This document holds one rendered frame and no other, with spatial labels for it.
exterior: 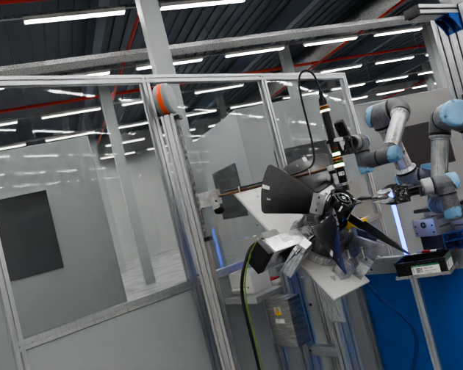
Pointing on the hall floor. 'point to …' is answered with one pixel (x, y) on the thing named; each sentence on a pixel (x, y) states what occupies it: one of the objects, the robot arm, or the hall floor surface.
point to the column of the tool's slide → (201, 249)
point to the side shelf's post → (279, 351)
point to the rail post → (370, 328)
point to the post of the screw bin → (426, 324)
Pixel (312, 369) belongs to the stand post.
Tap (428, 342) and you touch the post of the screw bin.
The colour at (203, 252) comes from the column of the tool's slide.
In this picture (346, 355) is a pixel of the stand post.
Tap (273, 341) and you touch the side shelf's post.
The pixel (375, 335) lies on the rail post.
